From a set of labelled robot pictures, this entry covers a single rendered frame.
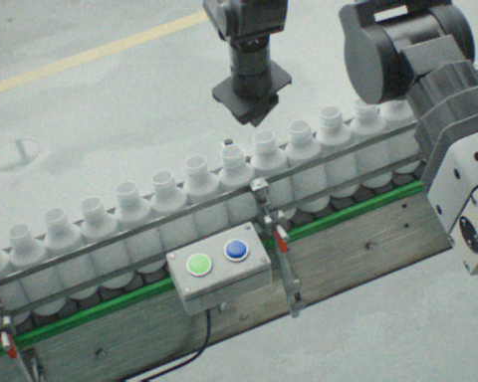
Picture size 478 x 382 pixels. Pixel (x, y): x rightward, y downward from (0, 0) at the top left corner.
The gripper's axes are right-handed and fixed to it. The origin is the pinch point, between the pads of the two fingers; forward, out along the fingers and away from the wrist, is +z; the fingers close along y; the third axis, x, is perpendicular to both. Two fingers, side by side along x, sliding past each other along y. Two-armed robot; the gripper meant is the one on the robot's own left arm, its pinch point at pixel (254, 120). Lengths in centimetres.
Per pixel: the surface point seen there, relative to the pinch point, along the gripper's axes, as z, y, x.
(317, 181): 18.9, -7.8, 5.8
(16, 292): 19.5, 41.2, -11.4
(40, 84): 211, -38, -192
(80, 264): 18.1, 30.8, -8.0
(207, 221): 19.4, 10.4, -0.9
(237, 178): 13.5, 3.6, -0.8
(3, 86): 214, -27, -205
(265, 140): 13.4, -4.6, -3.2
